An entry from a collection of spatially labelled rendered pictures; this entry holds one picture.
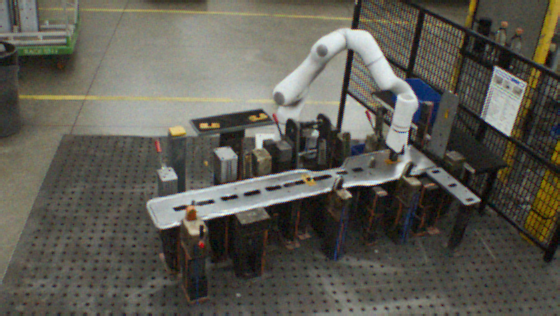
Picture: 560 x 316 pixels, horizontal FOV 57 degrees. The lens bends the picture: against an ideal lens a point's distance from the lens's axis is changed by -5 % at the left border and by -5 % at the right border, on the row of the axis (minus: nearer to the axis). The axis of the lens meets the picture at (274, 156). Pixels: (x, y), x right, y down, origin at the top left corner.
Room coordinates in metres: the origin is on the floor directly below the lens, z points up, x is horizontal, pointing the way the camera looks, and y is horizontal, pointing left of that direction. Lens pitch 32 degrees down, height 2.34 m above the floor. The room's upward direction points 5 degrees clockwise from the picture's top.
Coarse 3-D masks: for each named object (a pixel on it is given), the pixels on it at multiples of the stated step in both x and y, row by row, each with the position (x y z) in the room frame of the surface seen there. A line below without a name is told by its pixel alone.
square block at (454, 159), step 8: (448, 152) 2.27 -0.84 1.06; (456, 152) 2.27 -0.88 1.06; (448, 160) 2.22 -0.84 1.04; (456, 160) 2.20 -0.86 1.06; (464, 160) 2.23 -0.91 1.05; (448, 168) 2.21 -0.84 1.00; (456, 168) 2.20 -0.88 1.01; (456, 176) 2.22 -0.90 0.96; (448, 200) 2.22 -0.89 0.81; (440, 208) 2.20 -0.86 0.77; (448, 208) 2.22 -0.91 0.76; (440, 216) 2.21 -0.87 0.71
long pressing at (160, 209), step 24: (336, 168) 2.11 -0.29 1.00; (384, 168) 2.16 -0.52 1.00; (432, 168) 2.20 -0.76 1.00; (192, 192) 1.82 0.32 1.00; (216, 192) 1.84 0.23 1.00; (240, 192) 1.86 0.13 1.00; (264, 192) 1.87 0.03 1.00; (312, 192) 1.91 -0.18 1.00; (168, 216) 1.65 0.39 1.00; (216, 216) 1.69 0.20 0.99
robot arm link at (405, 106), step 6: (402, 96) 2.22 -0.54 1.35; (408, 96) 2.23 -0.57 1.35; (396, 102) 2.23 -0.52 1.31; (402, 102) 2.19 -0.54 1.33; (408, 102) 2.18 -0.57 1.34; (414, 102) 2.19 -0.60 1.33; (396, 108) 2.21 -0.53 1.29; (402, 108) 2.19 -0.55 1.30; (408, 108) 2.18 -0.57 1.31; (414, 108) 2.23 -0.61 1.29; (396, 114) 2.20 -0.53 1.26; (402, 114) 2.18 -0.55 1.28; (408, 114) 2.18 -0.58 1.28; (396, 120) 2.20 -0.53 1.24; (402, 120) 2.18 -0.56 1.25; (408, 120) 2.19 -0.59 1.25; (402, 126) 2.18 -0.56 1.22; (408, 126) 2.19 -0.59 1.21
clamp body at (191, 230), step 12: (192, 228) 1.52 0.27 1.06; (204, 228) 1.53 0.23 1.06; (192, 240) 1.49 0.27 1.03; (204, 240) 1.51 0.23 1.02; (192, 252) 1.49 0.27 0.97; (204, 252) 1.51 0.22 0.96; (192, 264) 1.51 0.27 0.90; (204, 264) 1.53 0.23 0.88; (192, 276) 1.50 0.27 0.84; (204, 276) 1.52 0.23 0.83; (192, 288) 1.49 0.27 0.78; (204, 288) 1.52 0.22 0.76; (192, 300) 1.49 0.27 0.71
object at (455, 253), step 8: (472, 200) 1.98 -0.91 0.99; (464, 208) 1.95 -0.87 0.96; (472, 208) 1.95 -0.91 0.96; (464, 216) 1.94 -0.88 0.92; (456, 224) 1.96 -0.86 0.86; (464, 224) 1.95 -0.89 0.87; (456, 232) 1.95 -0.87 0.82; (456, 240) 1.94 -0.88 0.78; (448, 248) 1.96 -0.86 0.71; (456, 248) 1.96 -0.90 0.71; (456, 256) 1.92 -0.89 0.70
